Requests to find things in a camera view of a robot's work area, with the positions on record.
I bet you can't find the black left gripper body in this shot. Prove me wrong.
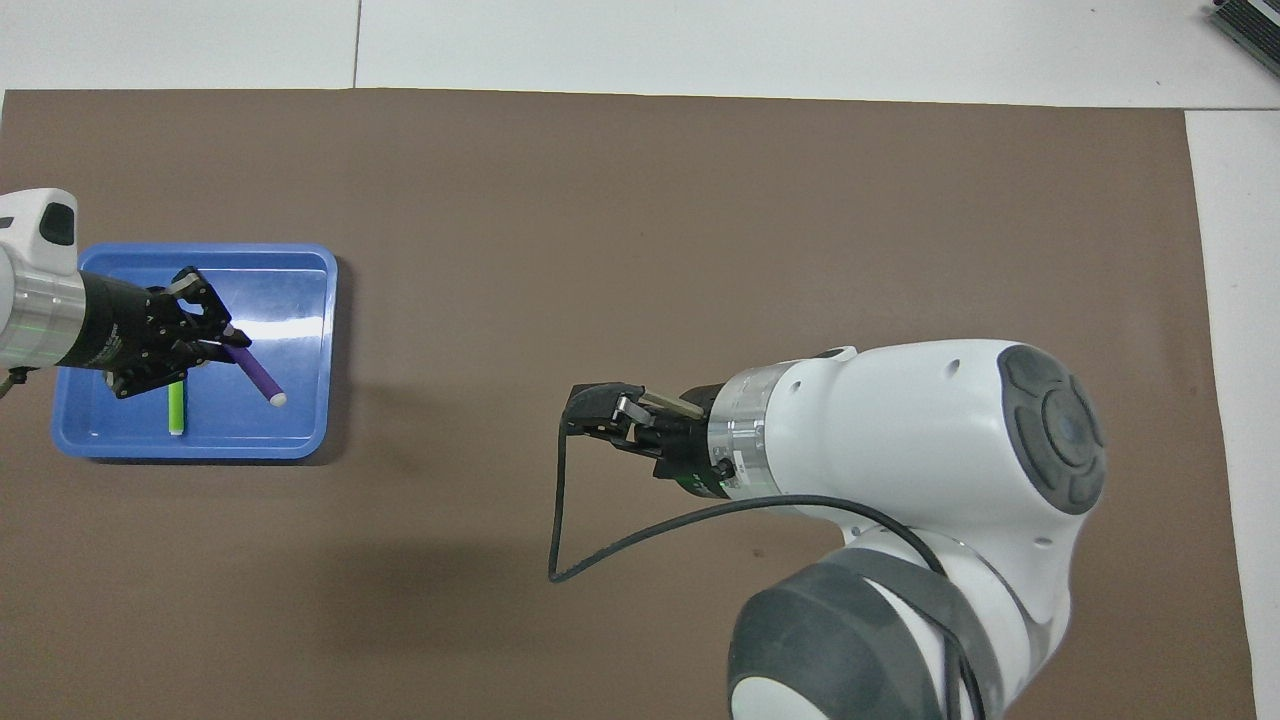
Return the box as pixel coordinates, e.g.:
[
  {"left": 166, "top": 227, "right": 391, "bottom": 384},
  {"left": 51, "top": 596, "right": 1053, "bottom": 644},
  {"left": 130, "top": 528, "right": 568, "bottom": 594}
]
[{"left": 78, "top": 272, "right": 191, "bottom": 386}]

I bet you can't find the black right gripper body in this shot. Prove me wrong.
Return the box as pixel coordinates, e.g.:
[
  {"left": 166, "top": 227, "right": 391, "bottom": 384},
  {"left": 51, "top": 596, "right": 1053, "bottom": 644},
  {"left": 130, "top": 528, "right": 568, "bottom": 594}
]
[{"left": 655, "top": 385, "right": 736, "bottom": 498}]

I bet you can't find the purple marker pen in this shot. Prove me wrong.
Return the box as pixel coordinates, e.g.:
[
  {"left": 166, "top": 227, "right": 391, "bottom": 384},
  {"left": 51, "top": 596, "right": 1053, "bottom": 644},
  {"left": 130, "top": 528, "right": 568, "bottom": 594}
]
[{"left": 222, "top": 340, "right": 288, "bottom": 408}]

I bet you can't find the blue plastic tray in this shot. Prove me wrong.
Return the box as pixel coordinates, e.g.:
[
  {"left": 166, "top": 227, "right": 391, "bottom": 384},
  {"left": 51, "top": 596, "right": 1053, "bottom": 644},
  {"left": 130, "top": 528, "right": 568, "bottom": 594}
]
[{"left": 52, "top": 243, "right": 339, "bottom": 461}]

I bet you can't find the brown table mat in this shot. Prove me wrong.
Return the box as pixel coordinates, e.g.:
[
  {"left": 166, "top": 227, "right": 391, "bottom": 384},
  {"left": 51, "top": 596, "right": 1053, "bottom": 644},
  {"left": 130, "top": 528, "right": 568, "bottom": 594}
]
[{"left": 0, "top": 88, "right": 1259, "bottom": 720}]

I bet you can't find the grey ribbed device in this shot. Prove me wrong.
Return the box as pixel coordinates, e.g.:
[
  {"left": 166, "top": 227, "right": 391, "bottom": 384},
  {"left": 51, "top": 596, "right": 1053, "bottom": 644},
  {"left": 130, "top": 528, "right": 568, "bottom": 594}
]
[{"left": 1210, "top": 0, "right": 1280, "bottom": 76}]

